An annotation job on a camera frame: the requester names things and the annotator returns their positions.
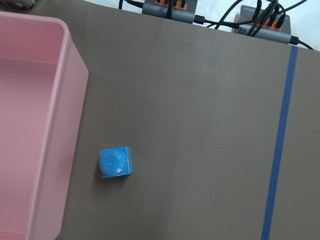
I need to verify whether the pink plastic box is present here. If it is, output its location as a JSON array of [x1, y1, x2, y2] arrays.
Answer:
[[0, 11, 89, 240]]

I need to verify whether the small blue single-stud block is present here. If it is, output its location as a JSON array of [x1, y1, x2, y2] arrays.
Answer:
[[99, 146, 133, 179]]

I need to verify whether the orange black usb hub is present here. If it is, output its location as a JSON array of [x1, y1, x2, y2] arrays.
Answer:
[[141, 0, 199, 24]]

